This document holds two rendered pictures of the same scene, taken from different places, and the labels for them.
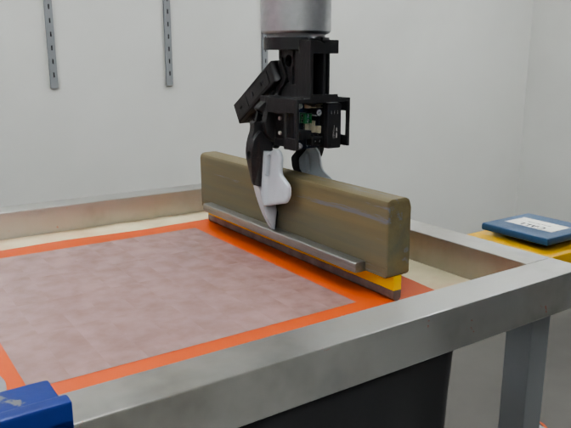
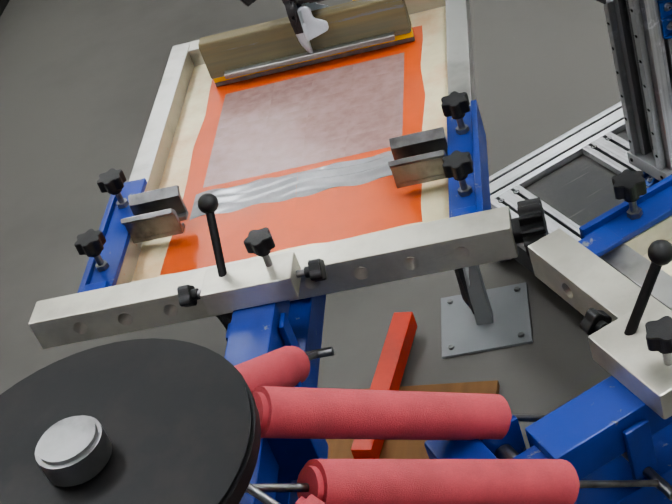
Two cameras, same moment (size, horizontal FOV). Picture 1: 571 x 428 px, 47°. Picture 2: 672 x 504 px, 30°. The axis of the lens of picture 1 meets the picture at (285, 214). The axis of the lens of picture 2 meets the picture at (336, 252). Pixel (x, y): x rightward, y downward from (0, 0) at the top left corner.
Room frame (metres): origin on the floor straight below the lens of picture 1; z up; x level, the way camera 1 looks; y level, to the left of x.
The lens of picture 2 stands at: (-0.78, 1.40, 2.01)
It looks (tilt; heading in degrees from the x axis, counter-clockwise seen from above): 35 degrees down; 320
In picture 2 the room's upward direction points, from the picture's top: 20 degrees counter-clockwise
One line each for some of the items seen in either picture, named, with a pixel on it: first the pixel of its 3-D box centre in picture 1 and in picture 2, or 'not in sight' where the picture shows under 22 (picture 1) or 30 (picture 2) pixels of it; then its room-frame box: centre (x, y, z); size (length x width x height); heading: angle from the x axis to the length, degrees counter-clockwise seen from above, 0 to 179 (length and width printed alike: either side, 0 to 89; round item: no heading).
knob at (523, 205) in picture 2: not in sight; (523, 229); (0.06, 0.38, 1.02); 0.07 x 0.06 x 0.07; 124
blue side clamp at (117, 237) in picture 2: not in sight; (120, 248); (0.70, 0.56, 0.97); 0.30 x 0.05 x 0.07; 124
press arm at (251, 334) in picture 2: not in sight; (257, 335); (0.29, 0.67, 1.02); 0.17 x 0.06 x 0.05; 124
